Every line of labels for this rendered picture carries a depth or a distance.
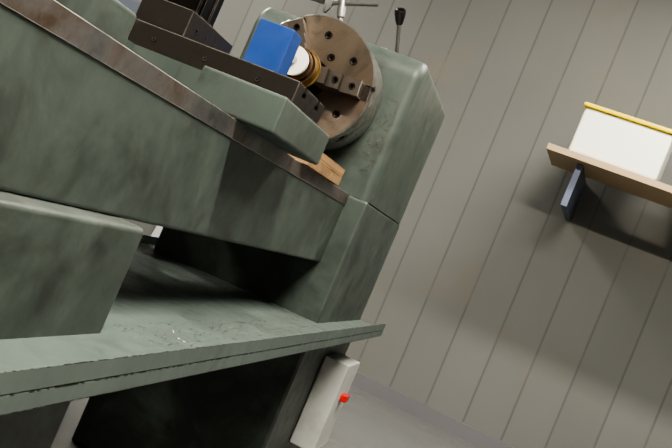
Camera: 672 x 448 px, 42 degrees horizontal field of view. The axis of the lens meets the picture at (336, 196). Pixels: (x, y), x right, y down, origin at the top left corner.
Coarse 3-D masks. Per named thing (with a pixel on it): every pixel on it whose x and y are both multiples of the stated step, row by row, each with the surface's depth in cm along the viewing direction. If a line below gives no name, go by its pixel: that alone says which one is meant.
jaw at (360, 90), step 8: (320, 72) 198; (328, 72) 198; (336, 72) 199; (320, 80) 198; (328, 80) 199; (336, 80) 199; (344, 80) 201; (352, 80) 200; (360, 80) 200; (320, 88) 205; (328, 88) 201; (336, 88) 199; (344, 88) 200; (352, 88) 200; (360, 88) 200; (368, 88) 203; (352, 96) 202; (360, 96) 202; (368, 96) 204
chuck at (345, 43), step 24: (312, 24) 208; (336, 24) 207; (312, 48) 207; (336, 48) 206; (360, 48) 205; (360, 72) 204; (336, 96) 205; (336, 120) 204; (360, 120) 205; (336, 144) 211
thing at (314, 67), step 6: (306, 48) 195; (312, 54) 195; (312, 60) 193; (318, 60) 198; (312, 66) 195; (318, 66) 197; (306, 72) 192; (312, 72) 194; (318, 72) 197; (294, 78) 193; (300, 78) 193; (306, 78) 194; (312, 78) 196; (306, 84) 197
